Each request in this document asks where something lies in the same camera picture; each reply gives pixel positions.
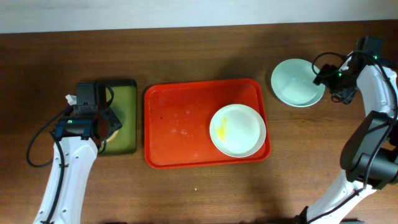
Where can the green yellow sponge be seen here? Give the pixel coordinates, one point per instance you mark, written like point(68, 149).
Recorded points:
point(112, 136)

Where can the black rectangular tray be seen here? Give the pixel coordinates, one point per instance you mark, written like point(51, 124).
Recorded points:
point(124, 105)

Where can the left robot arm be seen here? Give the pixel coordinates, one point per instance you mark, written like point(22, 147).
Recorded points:
point(80, 132)

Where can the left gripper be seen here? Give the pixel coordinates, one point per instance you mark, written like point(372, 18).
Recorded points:
point(104, 123)

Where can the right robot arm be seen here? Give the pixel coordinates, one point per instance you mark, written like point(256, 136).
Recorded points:
point(366, 166)

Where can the red plastic tray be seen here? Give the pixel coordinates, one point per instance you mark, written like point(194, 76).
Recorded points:
point(177, 120)

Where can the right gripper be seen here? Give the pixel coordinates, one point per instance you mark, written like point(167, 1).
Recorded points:
point(332, 74)

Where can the mint green plate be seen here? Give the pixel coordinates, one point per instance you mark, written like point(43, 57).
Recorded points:
point(295, 76)

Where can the light blue plate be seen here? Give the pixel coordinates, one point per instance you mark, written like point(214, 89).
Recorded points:
point(299, 100)

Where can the white plate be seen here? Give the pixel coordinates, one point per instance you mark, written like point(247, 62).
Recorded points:
point(237, 130)

